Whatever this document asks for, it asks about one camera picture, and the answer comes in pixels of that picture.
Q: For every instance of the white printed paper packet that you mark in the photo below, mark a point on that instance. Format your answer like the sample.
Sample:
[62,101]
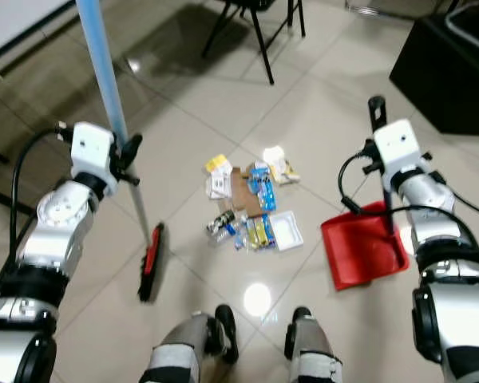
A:
[219,186]

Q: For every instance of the black storage box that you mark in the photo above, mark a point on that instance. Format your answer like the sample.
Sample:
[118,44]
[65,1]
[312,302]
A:
[439,88]

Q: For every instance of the black folding chair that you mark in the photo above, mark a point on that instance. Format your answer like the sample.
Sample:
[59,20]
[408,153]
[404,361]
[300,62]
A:
[262,48]

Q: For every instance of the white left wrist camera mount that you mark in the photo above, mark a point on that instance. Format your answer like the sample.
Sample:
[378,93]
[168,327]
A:
[92,152]

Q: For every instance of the white yellow printed wrapper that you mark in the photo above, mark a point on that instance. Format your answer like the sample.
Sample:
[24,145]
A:
[288,171]

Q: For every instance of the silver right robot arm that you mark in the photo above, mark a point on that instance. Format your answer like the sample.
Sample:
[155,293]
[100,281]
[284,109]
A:
[455,319]

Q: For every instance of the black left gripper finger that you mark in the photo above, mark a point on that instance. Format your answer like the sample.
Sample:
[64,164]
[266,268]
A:
[128,153]

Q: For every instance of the long blue foil wrapper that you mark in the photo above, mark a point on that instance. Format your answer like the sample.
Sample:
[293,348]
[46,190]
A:
[263,188]

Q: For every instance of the robot left leg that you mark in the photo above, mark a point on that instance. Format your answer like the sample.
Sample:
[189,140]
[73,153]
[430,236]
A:
[184,351]

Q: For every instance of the black silver wrapper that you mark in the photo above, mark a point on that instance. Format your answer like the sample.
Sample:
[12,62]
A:
[221,224]

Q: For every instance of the small blue wrapper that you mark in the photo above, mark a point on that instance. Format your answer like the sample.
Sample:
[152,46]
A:
[238,236]

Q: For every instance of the white crumpled paper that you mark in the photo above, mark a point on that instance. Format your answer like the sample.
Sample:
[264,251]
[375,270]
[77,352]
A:
[273,155]

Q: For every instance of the white top black leg table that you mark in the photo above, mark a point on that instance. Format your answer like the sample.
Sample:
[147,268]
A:
[16,20]

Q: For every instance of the white foam tray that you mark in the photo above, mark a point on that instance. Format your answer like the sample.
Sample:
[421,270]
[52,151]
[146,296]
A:
[289,231]

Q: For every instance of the small yellow white packet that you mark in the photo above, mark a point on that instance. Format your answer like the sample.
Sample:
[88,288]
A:
[217,163]

